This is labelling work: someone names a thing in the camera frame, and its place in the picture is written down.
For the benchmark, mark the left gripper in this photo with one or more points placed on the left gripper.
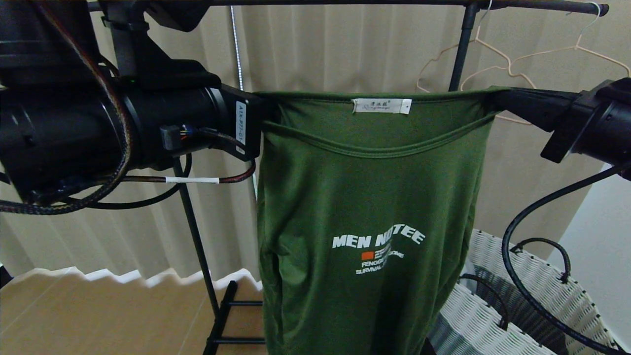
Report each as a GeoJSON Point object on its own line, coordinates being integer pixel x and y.
{"type": "Point", "coordinates": [59, 138]}

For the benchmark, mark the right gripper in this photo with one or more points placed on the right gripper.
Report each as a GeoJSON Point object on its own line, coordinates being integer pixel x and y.
{"type": "Point", "coordinates": [591, 123]}

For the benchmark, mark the pink clothes hanger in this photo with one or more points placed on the pink clothes hanger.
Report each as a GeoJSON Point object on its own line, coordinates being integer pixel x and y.
{"type": "Point", "coordinates": [494, 51]}
{"type": "Point", "coordinates": [601, 60]}

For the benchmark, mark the green long-sleeved shirt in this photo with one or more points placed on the green long-sleeved shirt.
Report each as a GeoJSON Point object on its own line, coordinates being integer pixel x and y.
{"type": "Point", "coordinates": [345, 197]}

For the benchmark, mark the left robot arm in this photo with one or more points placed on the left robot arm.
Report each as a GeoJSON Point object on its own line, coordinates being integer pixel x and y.
{"type": "Point", "coordinates": [44, 34]}

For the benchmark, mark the black clothes rack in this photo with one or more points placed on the black clothes rack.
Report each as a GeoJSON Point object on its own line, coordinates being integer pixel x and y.
{"type": "Point", "coordinates": [542, 6]}

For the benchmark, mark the white laundry basket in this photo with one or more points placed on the white laundry basket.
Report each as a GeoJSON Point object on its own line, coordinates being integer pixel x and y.
{"type": "Point", "coordinates": [532, 266]}

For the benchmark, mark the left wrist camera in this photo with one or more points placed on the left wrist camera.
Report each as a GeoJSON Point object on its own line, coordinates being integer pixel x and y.
{"type": "Point", "coordinates": [128, 49]}

